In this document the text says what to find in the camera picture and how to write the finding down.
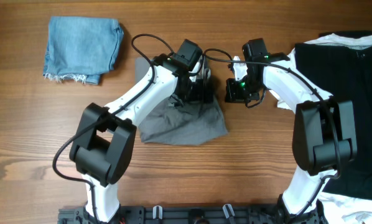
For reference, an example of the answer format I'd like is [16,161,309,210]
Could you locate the grey shorts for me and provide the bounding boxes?
[134,56,229,146]

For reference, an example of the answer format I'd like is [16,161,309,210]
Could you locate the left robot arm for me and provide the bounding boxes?
[69,39,212,223]

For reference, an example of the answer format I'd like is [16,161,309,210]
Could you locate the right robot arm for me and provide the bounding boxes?
[225,39,357,222]

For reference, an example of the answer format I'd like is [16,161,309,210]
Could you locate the black garment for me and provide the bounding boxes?
[295,43,372,200]

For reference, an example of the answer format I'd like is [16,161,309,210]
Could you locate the white shirt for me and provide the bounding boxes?
[269,33,372,110]

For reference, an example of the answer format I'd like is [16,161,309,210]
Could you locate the folded blue denim shorts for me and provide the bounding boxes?
[42,16,124,85]

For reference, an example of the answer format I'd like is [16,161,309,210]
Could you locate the right black cable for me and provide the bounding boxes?
[203,48,342,218]

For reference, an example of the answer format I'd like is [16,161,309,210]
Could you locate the black cable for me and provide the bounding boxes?
[52,33,205,224]
[203,48,342,218]

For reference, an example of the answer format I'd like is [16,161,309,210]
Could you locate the black mounting rail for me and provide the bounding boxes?
[57,203,286,224]

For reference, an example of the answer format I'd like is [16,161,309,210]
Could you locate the left black cable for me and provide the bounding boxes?
[52,33,205,224]

